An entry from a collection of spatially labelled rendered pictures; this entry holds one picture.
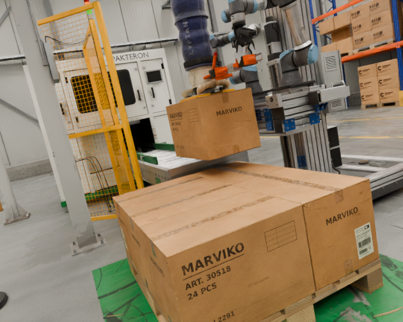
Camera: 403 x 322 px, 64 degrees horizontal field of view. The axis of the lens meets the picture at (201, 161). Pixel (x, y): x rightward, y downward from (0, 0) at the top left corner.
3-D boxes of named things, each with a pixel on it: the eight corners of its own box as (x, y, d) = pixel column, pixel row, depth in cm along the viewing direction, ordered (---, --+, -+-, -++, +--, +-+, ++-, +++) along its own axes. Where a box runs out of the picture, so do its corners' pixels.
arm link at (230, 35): (267, 32, 282) (235, 43, 251) (257, 36, 290) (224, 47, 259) (264, 19, 279) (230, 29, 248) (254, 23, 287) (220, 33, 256)
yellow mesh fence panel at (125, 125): (77, 233, 336) (18, 25, 303) (82, 229, 346) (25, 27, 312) (153, 225, 313) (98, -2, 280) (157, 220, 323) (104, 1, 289)
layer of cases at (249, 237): (126, 251, 225) (112, 197, 219) (245, 207, 263) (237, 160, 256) (190, 358, 116) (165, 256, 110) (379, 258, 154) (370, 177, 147)
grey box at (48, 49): (54, 84, 283) (44, 48, 278) (59, 82, 285) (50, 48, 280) (53, 80, 265) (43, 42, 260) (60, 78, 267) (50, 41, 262)
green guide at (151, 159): (119, 157, 456) (118, 151, 455) (126, 156, 460) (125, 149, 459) (148, 167, 310) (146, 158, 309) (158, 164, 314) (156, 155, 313)
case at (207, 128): (176, 156, 257) (165, 106, 251) (219, 145, 273) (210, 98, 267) (209, 160, 203) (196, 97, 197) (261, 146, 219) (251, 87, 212)
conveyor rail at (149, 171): (119, 168, 457) (116, 155, 454) (123, 167, 459) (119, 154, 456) (173, 195, 247) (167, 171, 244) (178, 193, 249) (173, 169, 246)
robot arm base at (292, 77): (293, 84, 239) (291, 70, 238) (308, 80, 225) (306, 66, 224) (277, 87, 233) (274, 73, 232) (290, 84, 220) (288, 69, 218)
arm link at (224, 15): (262, -8, 216) (216, 8, 188) (276, -14, 208) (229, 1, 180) (267, 10, 220) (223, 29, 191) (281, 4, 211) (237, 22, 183)
